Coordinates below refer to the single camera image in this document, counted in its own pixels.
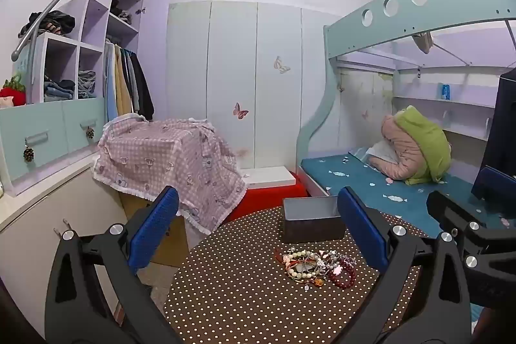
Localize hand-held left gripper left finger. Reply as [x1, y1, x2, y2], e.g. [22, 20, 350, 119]
[44, 186, 190, 344]

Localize light folded jeans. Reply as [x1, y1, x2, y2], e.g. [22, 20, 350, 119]
[78, 70, 97, 99]

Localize grey hanging pouch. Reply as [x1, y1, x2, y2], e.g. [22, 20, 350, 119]
[412, 32, 434, 54]

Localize dark cloth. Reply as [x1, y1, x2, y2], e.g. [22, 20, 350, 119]
[471, 70, 516, 200]

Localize lavender stair cabinet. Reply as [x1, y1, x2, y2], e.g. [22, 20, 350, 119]
[0, 0, 146, 195]

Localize lavender wall shelf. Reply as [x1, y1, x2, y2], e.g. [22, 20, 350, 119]
[393, 94, 498, 143]

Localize metal tin box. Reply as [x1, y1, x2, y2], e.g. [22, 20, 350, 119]
[282, 196, 346, 244]

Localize white pillow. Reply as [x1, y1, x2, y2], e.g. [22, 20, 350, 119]
[369, 140, 400, 163]

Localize stack of folded jeans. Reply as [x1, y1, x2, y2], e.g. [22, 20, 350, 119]
[44, 74, 76, 103]

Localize pink checked cloth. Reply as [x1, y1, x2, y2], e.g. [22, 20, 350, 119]
[93, 113, 247, 235]

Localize pile of bead bracelets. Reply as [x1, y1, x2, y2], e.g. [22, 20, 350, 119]
[275, 247, 357, 290]

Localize brown polka-dot tablecloth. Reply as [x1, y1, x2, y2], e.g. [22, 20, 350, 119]
[163, 205, 424, 344]

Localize teal bunk bed frame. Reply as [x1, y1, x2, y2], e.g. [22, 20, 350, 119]
[296, 0, 516, 200]

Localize cardboard box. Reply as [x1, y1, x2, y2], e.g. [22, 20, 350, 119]
[119, 187, 190, 268]

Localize pink padded jacket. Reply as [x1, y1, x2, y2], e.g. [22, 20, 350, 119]
[369, 114, 434, 181]

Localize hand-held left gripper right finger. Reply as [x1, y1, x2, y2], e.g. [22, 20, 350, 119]
[336, 186, 472, 344]

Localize row of hanging clothes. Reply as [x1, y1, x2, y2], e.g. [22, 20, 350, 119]
[104, 42, 155, 123]

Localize pile of dark clothes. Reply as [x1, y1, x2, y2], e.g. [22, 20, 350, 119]
[18, 11, 76, 39]

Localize white wardrobe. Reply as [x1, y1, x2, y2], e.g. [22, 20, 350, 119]
[166, 1, 343, 171]

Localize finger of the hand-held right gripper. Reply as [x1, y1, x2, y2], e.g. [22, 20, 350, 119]
[426, 190, 490, 248]
[471, 165, 516, 208]

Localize white low cabinet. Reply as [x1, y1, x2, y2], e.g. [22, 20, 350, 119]
[0, 162, 125, 329]

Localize folded dark clothes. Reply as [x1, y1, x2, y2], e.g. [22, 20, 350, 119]
[111, 0, 134, 24]

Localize red strawberry plush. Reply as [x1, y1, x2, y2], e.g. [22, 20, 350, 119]
[0, 74, 26, 101]

